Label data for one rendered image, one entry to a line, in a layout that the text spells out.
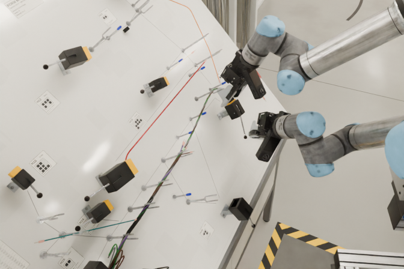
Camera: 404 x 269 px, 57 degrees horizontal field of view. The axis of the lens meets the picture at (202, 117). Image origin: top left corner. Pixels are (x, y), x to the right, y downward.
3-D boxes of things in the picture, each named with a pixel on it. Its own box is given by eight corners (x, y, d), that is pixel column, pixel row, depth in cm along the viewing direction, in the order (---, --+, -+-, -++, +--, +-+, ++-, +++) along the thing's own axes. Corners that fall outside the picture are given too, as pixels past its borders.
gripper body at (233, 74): (231, 69, 134) (246, 44, 126) (248, 85, 132) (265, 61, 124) (218, 77, 129) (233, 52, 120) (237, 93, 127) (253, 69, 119)
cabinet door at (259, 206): (275, 184, 200) (282, 133, 173) (233, 276, 166) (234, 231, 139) (270, 182, 201) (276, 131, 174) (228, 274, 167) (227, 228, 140)
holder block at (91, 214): (63, 223, 95) (74, 222, 89) (91, 202, 101) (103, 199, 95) (73, 238, 95) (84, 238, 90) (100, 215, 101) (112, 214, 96)
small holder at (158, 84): (129, 90, 118) (140, 83, 112) (150, 81, 124) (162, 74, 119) (136, 103, 118) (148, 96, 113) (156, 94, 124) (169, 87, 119)
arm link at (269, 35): (287, 35, 109) (261, 22, 108) (269, 62, 117) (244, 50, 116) (289, 21, 114) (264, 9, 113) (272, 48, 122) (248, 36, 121)
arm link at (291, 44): (302, 81, 114) (270, 65, 113) (303, 59, 122) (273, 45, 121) (316, 62, 109) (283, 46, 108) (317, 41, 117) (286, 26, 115)
